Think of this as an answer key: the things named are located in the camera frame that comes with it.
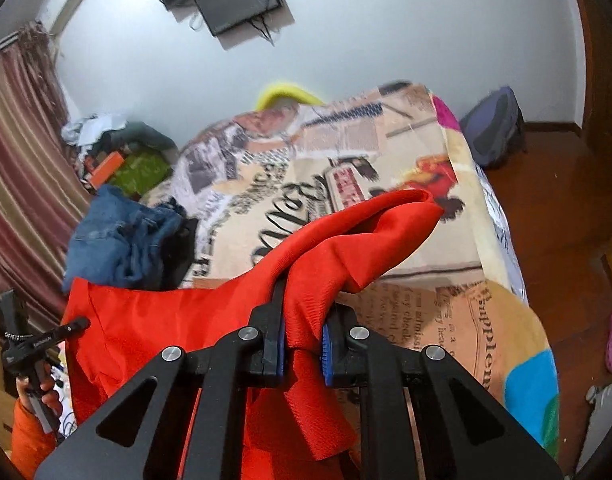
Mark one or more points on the red zip jacket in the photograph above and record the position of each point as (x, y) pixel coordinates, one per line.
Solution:
(161, 320)

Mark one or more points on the green cardboard box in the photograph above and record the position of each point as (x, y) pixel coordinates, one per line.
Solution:
(141, 172)

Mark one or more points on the grey backpack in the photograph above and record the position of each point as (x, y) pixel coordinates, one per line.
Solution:
(493, 127)

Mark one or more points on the orange box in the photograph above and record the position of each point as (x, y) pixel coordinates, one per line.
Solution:
(106, 167)

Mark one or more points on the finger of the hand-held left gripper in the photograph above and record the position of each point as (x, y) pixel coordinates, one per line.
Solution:
(8, 310)
(66, 331)

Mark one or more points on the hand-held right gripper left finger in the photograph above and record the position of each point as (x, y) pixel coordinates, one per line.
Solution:
(281, 347)

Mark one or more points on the striped red curtain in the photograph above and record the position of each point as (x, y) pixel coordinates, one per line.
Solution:
(21, 160)

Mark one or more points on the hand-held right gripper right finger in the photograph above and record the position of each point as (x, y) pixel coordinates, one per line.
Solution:
(327, 355)

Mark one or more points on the person's left hand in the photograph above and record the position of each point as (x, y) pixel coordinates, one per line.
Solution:
(53, 395)

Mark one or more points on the black cloth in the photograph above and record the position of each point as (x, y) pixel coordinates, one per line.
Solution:
(178, 255)

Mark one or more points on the pile of clutter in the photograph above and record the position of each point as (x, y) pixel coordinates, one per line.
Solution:
(106, 132)

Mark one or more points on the yellow pillow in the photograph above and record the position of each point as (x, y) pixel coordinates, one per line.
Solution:
(281, 92)

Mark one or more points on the blue jeans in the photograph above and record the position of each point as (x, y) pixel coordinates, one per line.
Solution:
(116, 240)

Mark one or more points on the person's left forearm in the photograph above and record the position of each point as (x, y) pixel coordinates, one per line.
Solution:
(28, 440)

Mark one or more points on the printed blanket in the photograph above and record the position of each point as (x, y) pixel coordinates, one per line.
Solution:
(386, 135)

